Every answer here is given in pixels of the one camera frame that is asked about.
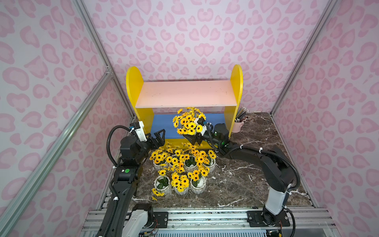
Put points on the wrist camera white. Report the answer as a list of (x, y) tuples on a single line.
[(137, 129), (203, 126)]

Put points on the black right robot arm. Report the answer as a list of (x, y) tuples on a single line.
[(280, 174)]

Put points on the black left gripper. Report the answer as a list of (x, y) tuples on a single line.
[(150, 139)]

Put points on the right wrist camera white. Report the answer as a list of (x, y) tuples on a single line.
[(203, 126)]

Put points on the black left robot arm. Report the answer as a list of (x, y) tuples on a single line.
[(135, 149)]

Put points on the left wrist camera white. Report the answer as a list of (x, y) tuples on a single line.
[(137, 129)]

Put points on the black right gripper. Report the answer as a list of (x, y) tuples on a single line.
[(203, 136)]

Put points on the aluminium frame profile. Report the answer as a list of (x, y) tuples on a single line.
[(27, 192), (321, 24)]

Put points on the pink cup with pencils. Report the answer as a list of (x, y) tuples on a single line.
[(240, 118)]

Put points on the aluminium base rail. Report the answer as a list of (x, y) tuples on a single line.
[(215, 222)]

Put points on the back left aluminium post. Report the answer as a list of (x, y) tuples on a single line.
[(89, 25)]

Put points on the sunflower pot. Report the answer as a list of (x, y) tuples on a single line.
[(188, 157), (197, 180), (162, 185), (184, 121), (210, 161), (159, 159), (175, 159), (180, 183)]

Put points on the left aluminium frame profile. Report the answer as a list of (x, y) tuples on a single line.
[(27, 192)]

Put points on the yellow two-tier shelf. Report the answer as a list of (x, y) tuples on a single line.
[(145, 97)]

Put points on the right aluminium frame profile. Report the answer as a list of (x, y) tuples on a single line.
[(321, 24)]

